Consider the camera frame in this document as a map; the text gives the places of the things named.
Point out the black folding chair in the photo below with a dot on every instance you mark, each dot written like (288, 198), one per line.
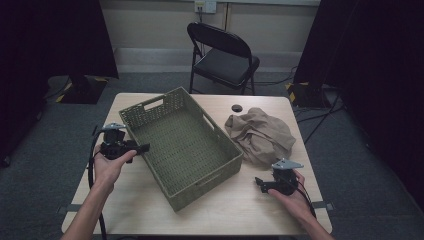
(221, 63)

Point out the black curtain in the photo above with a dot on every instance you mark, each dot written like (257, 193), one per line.
(376, 66)
(50, 40)

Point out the person's right hand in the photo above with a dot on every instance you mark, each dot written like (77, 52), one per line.
(296, 203)

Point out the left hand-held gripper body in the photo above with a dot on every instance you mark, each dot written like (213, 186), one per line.
(113, 145)

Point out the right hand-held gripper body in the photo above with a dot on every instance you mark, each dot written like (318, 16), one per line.
(283, 181)

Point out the beige cloth garment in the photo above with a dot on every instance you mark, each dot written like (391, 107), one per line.
(260, 136)

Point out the white wall socket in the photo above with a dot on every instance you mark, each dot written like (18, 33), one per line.
(206, 6)

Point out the green woven basket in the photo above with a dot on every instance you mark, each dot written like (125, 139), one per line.
(181, 146)

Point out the person's left hand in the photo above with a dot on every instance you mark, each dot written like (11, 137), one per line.
(106, 170)

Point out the grey tape strip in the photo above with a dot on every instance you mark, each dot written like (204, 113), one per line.
(70, 208)
(325, 205)

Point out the black stand base yellow stripes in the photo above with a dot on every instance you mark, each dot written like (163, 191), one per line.
(80, 90)
(305, 95)

